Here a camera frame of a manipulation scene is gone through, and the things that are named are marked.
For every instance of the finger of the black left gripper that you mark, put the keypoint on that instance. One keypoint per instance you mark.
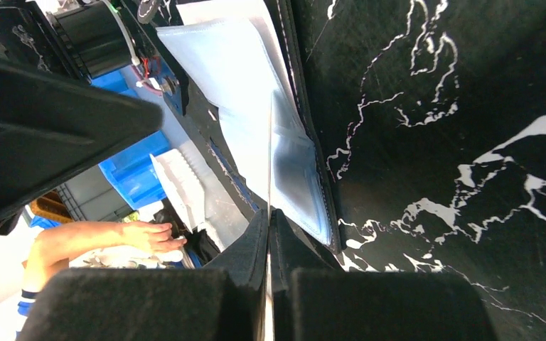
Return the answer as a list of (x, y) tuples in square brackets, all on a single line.
[(53, 128)]

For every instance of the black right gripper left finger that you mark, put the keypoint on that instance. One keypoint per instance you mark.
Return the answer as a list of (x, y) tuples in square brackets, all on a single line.
[(223, 300)]

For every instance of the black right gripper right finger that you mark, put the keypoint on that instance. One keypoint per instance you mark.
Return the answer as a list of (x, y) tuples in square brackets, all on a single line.
[(316, 300)]

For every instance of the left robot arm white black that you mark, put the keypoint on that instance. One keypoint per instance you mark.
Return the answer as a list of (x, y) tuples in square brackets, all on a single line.
[(79, 45)]

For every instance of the person's bare forearm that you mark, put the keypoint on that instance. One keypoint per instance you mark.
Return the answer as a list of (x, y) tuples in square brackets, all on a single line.
[(53, 249)]

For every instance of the person's bare hand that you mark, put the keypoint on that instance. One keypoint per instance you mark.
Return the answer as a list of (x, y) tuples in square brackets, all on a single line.
[(151, 238)]

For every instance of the blue bin under table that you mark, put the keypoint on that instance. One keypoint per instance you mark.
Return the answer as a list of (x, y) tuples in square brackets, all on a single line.
[(116, 187)]

